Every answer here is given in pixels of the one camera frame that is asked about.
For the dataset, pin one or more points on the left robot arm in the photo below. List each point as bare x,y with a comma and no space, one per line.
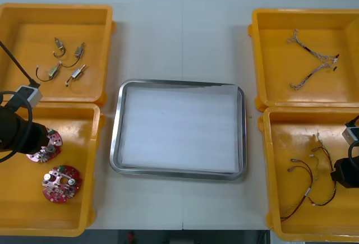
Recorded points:
5,131

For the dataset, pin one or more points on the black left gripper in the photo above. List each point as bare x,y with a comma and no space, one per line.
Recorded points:
31,137

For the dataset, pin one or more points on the large round red circuit board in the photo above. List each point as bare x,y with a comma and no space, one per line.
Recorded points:
56,196

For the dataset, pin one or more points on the yellow-orange plastic bin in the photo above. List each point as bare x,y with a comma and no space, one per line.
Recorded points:
283,143
28,31
275,59
25,204

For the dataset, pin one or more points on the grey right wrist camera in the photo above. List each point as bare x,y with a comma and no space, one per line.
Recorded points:
350,134

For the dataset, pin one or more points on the steel tray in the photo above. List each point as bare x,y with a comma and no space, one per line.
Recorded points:
115,131

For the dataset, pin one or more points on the silver metal solenoid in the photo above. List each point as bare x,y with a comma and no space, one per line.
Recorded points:
79,51

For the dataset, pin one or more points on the blue label solenoid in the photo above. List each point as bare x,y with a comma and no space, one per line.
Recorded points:
75,74

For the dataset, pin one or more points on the brass metal solenoid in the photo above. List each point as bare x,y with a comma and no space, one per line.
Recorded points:
58,43
53,71

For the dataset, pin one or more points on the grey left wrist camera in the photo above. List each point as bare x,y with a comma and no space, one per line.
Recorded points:
28,95

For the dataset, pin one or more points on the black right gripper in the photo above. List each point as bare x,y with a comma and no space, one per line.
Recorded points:
347,175

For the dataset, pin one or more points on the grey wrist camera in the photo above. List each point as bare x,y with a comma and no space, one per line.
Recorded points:
350,134
28,95

